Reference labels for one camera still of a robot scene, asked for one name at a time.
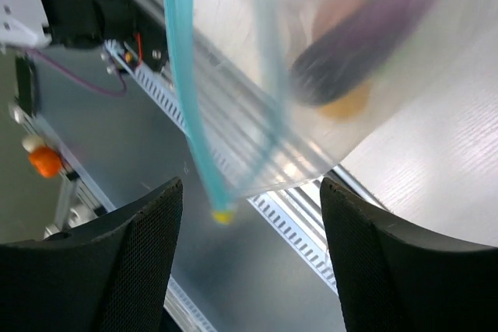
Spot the peach coloured egg toy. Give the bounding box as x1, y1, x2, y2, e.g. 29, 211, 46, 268
312, 0, 366, 40

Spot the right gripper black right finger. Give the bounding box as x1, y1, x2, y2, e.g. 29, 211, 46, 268
320, 178, 497, 331

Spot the white slotted cable duct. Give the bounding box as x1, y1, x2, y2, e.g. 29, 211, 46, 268
103, 40, 339, 332

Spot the aluminium mounting rail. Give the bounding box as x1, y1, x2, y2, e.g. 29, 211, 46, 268
128, 0, 386, 232

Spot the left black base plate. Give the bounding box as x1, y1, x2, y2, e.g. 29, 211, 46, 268
93, 0, 169, 72

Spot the yellow toy lemon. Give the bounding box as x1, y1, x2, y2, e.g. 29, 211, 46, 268
317, 82, 371, 121

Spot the orange emergency stop button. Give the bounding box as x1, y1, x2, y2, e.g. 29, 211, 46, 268
22, 135, 63, 178

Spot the purple toy eggplant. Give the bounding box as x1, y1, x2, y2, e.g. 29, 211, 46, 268
291, 0, 436, 106

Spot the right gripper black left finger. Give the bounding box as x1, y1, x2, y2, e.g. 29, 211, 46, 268
1, 178, 183, 331

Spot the clear zip top bag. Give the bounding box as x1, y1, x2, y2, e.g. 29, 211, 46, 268
161, 0, 464, 228

